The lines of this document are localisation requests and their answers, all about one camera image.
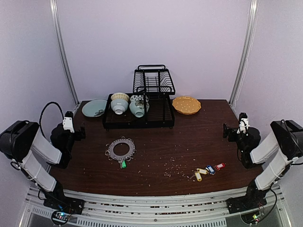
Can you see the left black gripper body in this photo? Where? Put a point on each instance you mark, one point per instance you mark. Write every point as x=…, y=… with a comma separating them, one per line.
x=78, y=136

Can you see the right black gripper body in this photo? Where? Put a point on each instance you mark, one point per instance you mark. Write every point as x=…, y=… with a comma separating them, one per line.
x=227, y=130

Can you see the grey perforated keyring disc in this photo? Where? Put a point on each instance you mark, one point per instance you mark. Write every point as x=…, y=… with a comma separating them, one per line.
x=120, y=150

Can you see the yellow key tag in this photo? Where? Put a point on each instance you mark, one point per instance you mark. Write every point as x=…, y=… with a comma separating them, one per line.
x=197, y=176
x=202, y=171

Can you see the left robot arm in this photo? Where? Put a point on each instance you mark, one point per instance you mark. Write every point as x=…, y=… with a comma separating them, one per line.
x=23, y=140

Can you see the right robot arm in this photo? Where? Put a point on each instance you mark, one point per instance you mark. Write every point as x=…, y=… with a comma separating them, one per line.
x=284, y=145

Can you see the light blue plate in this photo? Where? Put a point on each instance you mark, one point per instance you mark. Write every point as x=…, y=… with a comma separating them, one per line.
x=94, y=108

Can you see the red key tag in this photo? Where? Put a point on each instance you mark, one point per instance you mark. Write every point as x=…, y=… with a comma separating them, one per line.
x=219, y=166

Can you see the blue key tag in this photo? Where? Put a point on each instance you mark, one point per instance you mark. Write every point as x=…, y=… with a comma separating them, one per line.
x=210, y=169

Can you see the light blue ribbed bowl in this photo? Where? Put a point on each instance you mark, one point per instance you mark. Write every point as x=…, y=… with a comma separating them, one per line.
x=119, y=106

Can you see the yellow dotted plate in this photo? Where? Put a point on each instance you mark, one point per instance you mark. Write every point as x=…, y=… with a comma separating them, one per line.
x=186, y=105

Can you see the green key tag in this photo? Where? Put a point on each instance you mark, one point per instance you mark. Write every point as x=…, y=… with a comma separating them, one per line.
x=122, y=164

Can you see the cream patterned bowl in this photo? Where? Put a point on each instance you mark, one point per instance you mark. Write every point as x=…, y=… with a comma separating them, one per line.
x=120, y=95

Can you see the light blue floral bowl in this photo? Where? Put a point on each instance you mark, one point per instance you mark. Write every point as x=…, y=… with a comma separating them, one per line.
x=137, y=108

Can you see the dotted white bowl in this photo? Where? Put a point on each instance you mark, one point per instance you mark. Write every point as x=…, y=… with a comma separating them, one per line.
x=134, y=98

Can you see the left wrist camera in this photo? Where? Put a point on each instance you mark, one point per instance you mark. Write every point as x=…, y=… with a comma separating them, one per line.
x=68, y=122

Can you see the black wire dish rack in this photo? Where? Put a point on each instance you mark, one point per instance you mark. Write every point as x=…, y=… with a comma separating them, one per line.
x=148, y=106

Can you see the right aluminium frame post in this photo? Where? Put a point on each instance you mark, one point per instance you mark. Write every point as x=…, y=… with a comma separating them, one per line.
x=248, y=40

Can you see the aluminium frame post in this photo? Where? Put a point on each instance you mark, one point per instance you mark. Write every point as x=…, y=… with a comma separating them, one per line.
x=63, y=56
x=248, y=40

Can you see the left aluminium frame post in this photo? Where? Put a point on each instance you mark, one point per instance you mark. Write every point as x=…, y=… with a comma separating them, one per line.
x=63, y=56

